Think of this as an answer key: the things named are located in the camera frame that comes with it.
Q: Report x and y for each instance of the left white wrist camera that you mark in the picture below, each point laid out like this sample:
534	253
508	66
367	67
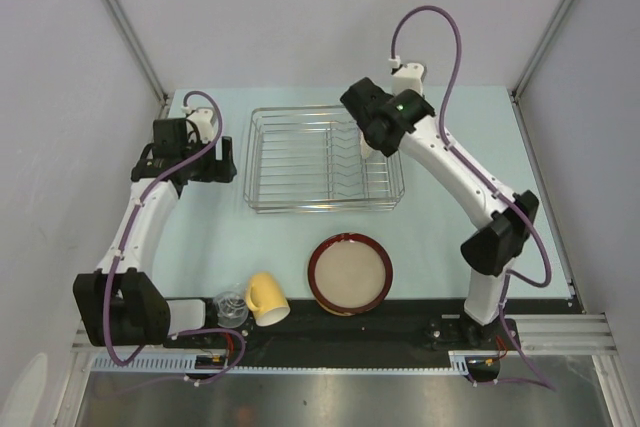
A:
200	123

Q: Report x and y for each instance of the left aluminium corner post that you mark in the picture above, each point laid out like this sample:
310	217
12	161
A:
132	42

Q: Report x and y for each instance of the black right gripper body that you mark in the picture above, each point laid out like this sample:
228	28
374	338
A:
373	143

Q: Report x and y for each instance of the white bowl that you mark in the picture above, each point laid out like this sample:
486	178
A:
365	149

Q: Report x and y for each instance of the aluminium front rail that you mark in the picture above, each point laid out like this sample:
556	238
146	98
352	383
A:
565	334

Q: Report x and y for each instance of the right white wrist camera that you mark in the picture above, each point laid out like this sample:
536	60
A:
407	76

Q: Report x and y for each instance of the aluminium corner post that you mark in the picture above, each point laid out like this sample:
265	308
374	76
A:
543	46
132	42

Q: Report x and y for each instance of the chrome wire dish rack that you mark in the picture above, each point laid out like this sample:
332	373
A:
309	160

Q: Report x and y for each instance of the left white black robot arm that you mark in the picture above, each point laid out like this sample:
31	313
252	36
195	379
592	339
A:
118	303

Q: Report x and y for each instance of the yellow mug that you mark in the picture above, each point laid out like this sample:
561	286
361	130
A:
266	300

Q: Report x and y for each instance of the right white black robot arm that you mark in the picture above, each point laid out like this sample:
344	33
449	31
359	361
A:
500	233

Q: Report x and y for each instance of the red rimmed beige plate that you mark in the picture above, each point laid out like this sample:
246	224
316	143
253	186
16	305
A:
349	274

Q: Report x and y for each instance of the right aluminium corner post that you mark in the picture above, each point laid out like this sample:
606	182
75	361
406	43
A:
543	46

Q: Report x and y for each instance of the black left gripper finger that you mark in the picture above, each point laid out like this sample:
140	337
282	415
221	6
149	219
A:
226	148
224	172

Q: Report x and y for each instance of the white slotted cable duct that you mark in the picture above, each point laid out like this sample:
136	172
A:
145	361

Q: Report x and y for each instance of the clear glass cup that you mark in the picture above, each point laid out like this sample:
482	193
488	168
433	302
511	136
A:
231	308

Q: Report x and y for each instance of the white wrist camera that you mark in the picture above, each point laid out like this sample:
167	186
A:
200	123
407	76

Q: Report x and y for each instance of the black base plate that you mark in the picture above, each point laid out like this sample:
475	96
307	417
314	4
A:
430	359

